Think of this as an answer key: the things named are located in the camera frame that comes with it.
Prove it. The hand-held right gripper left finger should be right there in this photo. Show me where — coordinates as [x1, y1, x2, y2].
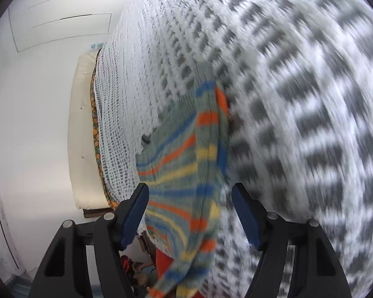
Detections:
[28, 183, 150, 298]

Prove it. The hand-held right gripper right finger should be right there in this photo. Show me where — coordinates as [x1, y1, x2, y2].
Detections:
[231, 183, 352, 298]

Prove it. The striped knit sweater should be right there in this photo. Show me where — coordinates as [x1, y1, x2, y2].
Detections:
[135, 81, 231, 298]

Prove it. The pile of colourful clothes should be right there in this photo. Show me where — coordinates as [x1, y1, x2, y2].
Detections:
[121, 255, 157, 290]

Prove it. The green orange patterned bedsheet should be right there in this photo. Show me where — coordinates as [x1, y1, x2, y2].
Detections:
[90, 50, 120, 210]

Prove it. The cream mattress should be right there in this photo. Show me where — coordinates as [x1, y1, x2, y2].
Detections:
[68, 51, 111, 211]

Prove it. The white and grey fluffy blanket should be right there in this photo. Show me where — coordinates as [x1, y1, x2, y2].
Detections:
[93, 0, 373, 298]

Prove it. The white air conditioner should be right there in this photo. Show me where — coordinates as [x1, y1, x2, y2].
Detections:
[0, 199, 24, 275]

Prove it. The wooden bed frame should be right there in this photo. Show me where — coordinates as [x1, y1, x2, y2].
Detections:
[82, 206, 115, 221]

